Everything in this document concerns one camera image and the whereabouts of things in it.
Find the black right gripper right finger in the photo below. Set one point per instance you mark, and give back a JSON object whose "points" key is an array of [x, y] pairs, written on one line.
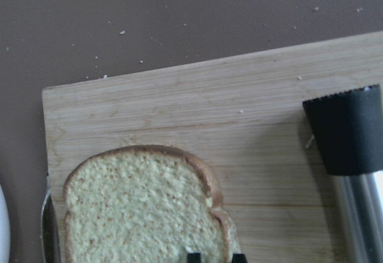
{"points": [[239, 258]]}

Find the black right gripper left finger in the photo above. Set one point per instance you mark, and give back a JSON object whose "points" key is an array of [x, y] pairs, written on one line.
{"points": [[194, 257]]}

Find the bread slice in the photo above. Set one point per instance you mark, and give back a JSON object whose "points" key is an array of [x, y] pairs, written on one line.
{"points": [[146, 203]]}

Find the white round plate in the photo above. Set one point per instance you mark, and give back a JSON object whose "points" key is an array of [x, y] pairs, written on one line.
{"points": [[5, 234]]}

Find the wooden cutting board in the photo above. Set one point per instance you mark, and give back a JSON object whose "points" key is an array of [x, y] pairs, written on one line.
{"points": [[243, 116]]}

